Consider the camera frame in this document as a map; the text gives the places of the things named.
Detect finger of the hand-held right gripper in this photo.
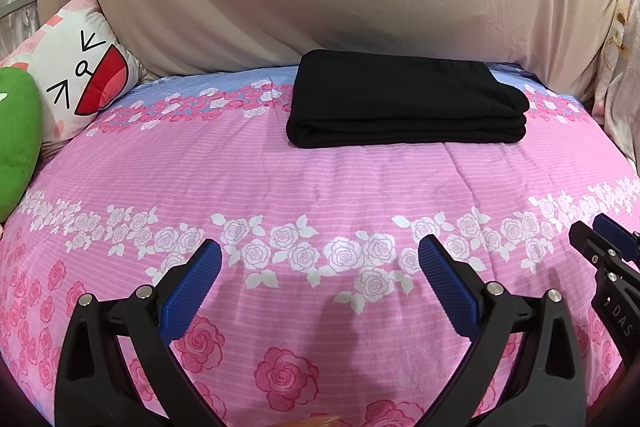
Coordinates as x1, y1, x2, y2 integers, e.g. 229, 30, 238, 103
592, 213, 640, 264
569, 221, 610, 264

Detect silvery curtain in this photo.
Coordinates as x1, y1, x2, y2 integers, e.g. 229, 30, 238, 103
0, 0, 48, 60

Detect white cartoon face pillow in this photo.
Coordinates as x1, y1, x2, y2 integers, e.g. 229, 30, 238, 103
0, 0, 148, 158

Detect green plush toy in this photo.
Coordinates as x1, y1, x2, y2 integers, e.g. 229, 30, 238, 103
0, 67, 43, 223

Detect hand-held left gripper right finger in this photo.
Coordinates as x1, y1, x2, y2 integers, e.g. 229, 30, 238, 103
417, 234, 588, 427

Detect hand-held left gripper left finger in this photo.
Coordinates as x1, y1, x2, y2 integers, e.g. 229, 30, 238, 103
54, 239, 223, 427

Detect printed plush blanket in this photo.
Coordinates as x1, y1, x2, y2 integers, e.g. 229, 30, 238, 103
590, 0, 640, 168

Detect black pants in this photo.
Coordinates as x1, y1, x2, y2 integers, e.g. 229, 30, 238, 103
286, 49, 531, 150

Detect pink floral bed sheet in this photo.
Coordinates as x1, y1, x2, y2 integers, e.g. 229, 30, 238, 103
0, 63, 640, 427

